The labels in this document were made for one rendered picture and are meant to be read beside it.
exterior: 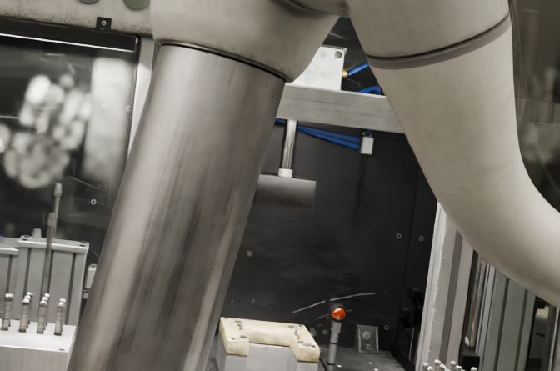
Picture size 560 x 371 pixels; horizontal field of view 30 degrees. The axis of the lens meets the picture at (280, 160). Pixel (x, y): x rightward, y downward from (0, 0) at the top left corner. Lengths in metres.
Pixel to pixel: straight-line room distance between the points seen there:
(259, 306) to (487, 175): 1.10
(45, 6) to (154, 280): 0.62
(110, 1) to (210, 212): 0.59
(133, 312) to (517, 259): 0.27
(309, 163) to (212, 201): 1.01
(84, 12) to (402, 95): 0.68
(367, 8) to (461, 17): 0.06
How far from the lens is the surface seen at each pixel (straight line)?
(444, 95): 0.69
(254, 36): 0.75
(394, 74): 0.69
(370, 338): 1.83
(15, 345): 1.19
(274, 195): 1.51
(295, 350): 1.50
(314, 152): 1.77
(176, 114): 0.76
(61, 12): 1.31
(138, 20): 1.30
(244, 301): 1.78
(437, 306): 1.39
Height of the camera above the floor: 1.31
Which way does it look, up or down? 3 degrees down
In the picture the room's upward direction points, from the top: 7 degrees clockwise
